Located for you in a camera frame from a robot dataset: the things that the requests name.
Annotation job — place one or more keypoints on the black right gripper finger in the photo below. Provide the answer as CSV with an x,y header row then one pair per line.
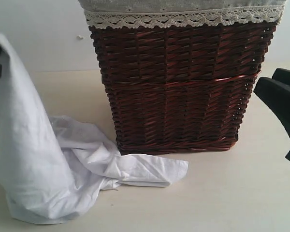
x,y
276,96
281,78

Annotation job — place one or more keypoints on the white t-shirt red lettering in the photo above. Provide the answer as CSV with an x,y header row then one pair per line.
x,y
53,168

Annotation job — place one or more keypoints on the dark brown wicker basket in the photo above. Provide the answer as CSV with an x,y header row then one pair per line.
x,y
180,89

